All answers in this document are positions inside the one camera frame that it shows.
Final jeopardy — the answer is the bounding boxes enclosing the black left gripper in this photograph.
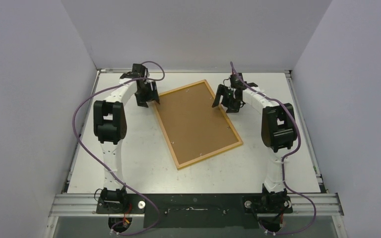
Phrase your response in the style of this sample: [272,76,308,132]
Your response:
[135,81,159,108]

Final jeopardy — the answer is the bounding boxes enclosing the yellow wooden picture frame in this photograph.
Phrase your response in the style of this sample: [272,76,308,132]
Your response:
[151,79,244,171]

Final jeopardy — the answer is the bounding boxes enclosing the brown cardboard backing board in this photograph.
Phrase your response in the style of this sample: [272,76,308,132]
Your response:
[155,82,240,166]

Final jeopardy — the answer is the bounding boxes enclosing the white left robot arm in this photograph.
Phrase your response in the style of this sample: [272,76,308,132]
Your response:
[93,63,160,214]

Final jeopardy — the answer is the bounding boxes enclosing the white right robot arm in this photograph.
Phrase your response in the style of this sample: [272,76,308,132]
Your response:
[212,73,300,213]

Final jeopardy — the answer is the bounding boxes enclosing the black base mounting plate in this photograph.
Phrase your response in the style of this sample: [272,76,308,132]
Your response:
[95,193,293,229]

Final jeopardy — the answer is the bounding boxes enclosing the aluminium rail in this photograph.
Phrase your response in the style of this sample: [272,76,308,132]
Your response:
[49,193,343,217]

